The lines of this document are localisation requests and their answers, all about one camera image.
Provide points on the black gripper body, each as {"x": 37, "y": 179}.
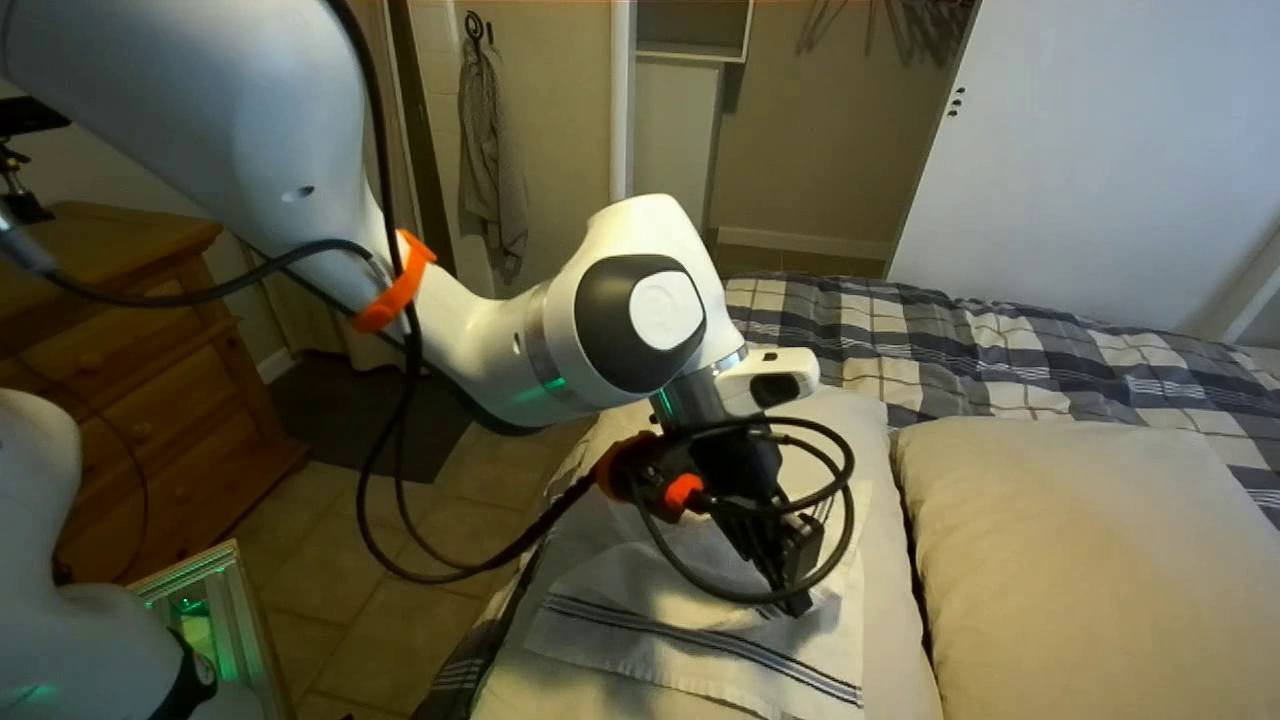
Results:
{"x": 745, "y": 475}

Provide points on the white striped tea towel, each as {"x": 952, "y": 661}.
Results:
{"x": 667, "y": 624}

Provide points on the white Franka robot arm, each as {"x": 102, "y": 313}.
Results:
{"x": 201, "y": 106}

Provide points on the flat cream pillow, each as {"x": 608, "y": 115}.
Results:
{"x": 1092, "y": 573}

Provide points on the plaid comforter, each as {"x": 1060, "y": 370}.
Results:
{"x": 1066, "y": 360}

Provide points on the grey hanging garment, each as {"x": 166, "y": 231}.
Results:
{"x": 490, "y": 144}

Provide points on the white door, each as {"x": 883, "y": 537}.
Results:
{"x": 1092, "y": 144}

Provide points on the wooden dresser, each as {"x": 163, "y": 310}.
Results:
{"x": 145, "y": 373}

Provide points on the black stand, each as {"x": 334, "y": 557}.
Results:
{"x": 23, "y": 174}

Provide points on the black orange wrist camera mount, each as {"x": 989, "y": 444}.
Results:
{"x": 655, "y": 475}

